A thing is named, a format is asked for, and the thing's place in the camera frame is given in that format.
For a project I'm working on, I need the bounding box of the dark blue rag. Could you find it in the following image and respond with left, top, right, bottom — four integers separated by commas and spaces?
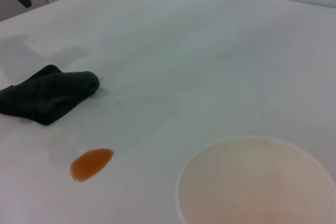
0, 64, 101, 126

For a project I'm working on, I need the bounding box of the white paper cup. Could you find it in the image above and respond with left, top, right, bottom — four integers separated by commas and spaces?
176, 136, 336, 224

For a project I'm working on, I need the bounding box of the small orange object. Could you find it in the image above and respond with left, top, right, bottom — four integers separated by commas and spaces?
70, 148, 115, 183

